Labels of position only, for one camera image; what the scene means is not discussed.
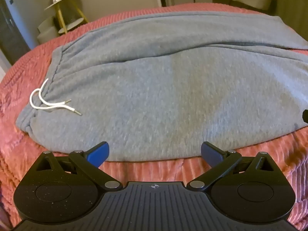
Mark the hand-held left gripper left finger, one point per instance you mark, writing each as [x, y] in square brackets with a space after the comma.
[98, 154]

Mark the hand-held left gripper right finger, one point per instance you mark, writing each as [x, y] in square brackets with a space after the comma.
[212, 154]

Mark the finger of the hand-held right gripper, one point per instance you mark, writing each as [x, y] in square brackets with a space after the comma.
[305, 116]

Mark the grey sweatpants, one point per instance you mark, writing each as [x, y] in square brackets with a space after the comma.
[158, 89]

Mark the pink ribbed blanket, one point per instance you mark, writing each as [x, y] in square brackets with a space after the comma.
[21, 163]

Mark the grey round pouf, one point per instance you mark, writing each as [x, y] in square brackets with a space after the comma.
[47, 32]

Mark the gold round side table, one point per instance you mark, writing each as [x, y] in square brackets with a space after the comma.
[65, 12]

